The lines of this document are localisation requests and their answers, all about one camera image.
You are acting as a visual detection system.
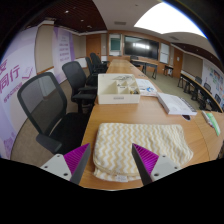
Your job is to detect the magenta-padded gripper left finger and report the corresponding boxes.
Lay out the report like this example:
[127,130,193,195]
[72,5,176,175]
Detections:
[39,142,92,186]

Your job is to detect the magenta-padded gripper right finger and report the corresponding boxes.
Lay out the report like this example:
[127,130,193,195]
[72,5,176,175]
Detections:
[131,143,183,187]

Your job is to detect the yellow white zigzag towel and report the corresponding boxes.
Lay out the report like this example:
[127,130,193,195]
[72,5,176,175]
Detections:
[92,122,194,183]

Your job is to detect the thick white book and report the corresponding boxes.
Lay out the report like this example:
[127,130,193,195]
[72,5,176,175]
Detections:
[156,91,198,116]

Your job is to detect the white compartment box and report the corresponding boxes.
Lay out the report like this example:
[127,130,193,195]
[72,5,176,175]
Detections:
[97,73,142,105]

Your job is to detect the black mesh office chair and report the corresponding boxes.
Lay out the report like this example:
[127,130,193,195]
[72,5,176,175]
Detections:
[61,60,98,114]
[17,71,91,156]

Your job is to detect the white printed paper sheets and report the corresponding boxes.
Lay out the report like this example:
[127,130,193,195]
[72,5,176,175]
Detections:
[134,78,158,98]

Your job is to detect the white marker pen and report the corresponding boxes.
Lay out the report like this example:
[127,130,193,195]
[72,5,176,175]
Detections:
[200,110,214,128]

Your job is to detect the green pamphlet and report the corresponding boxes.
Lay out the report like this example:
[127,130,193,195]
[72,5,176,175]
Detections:
[205,111,222,137]

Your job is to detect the long curved side table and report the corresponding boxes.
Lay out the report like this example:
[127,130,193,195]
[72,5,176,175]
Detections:
[177,69,224,113]

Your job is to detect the group of black side chairs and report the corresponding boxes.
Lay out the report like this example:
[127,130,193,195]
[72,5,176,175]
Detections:
[191,75,223,108]

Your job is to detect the small wooden side table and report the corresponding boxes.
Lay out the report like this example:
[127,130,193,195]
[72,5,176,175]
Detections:
[163,64,175,78]

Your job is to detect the row of black office chairs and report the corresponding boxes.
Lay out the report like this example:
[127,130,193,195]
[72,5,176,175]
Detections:
[84,52,109,79]

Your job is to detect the wooden front desk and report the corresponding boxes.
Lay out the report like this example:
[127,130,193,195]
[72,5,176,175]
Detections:
[129,58,159,80]

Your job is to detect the brown wooden door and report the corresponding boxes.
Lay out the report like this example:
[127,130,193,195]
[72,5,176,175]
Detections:
[85,34,102,61]
[173,48,184,78]

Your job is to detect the large ceiling light panel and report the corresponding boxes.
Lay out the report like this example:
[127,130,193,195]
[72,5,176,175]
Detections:
[133,1,208,39]

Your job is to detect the large white purple wall banner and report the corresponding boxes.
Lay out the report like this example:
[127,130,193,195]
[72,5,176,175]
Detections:
[0,26,39,159]

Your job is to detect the colourful wall poster board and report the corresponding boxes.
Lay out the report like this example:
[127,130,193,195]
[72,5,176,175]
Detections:
[201,59,224,101]

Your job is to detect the white wall board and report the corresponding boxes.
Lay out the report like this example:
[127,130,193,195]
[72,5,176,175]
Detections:
[159,42,171,64]

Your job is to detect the large black wall screen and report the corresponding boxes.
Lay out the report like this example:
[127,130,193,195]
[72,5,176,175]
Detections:
[123,35,160,61]

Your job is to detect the green wall board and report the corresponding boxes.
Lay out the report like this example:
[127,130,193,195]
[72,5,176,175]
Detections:
[108,33,122,57]

